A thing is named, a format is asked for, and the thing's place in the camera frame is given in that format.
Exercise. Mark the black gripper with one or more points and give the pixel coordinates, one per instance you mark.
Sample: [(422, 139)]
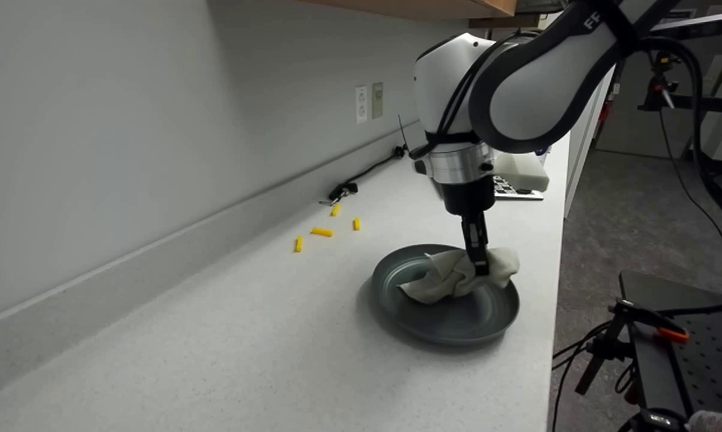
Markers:
[(469, 197)]

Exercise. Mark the beige wiping cloth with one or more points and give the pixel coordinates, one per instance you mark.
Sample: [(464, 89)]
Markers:
[(447, 278)]

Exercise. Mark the dark green round plate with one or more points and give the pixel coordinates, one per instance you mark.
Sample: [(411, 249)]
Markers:
[(447, 325)]

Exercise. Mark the grey cloth roll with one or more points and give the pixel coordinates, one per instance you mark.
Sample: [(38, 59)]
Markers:
[(716, 422)]

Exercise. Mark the black white checkerboard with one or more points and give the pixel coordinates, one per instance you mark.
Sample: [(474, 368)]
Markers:
[(511, 194)]

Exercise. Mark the small yellow piece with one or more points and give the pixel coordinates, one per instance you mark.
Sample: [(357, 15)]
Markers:
[(337, 212), (322, 233), (299, 246), (355, 223)]

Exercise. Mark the black perforated table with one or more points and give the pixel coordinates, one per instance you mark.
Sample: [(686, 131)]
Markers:
[(711, 361)]

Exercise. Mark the beige wall outlet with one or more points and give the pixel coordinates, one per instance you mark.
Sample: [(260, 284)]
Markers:
[(376, 101)]

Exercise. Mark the white wall outlet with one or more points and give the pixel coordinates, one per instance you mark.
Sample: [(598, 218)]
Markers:
[(360, 103)]

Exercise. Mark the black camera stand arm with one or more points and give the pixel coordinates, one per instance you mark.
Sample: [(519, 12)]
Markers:
[(660, 87)]

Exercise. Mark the black bar camera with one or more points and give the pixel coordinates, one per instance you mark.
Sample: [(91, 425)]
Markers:
[(697, 24)]

